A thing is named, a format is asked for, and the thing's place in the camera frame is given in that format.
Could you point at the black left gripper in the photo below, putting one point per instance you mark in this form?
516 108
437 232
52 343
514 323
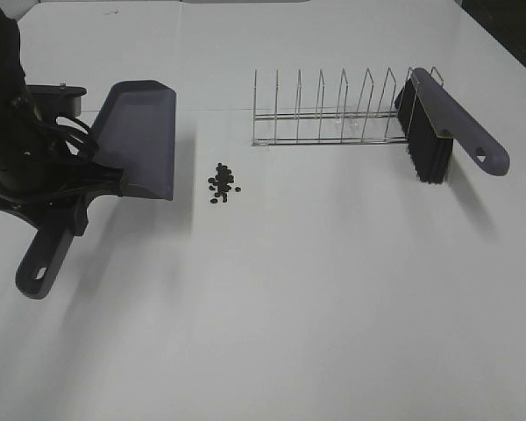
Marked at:
37 155

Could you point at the purple plastic dustpan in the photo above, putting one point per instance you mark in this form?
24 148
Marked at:
135 131

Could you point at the pile of coffee beans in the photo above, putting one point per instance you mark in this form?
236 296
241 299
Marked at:
222 184

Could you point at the purple hand brush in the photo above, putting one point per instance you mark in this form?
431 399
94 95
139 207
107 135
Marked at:
433 121

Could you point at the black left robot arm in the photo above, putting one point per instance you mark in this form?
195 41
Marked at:
12 74

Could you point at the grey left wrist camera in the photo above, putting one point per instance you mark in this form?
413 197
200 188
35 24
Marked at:
57 100

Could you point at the chrome wire dish rack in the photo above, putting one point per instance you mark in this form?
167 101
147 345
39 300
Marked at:
286 111

